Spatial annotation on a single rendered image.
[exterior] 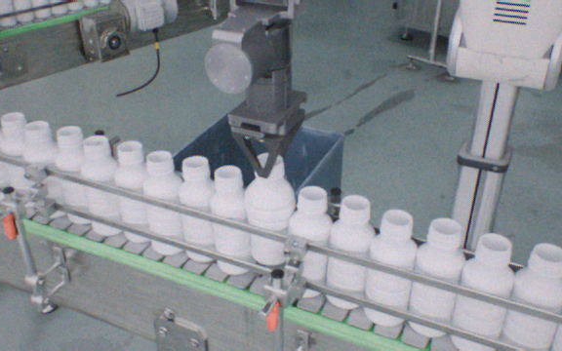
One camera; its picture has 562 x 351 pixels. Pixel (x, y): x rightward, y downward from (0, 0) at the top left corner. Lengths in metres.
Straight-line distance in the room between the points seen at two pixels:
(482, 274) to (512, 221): 2.15
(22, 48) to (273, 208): 1.48
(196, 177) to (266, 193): 0.12
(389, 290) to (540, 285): 0.18
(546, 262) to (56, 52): 1.79
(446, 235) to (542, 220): 2.22
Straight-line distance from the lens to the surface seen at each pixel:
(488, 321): 0.80
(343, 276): 0.82
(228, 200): 0.84
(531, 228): 2.89
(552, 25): 1.23
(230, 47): 0.64
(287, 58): 0.72
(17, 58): 2.14
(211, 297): 0.93
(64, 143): 1.00
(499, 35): 1.24
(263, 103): 0.73
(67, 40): 2.21
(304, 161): 1.48
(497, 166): 1.39
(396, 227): 0.75
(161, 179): 0.90
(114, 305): 1.09
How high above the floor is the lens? 1.61
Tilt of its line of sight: 32 degrees down
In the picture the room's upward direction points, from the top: straight up
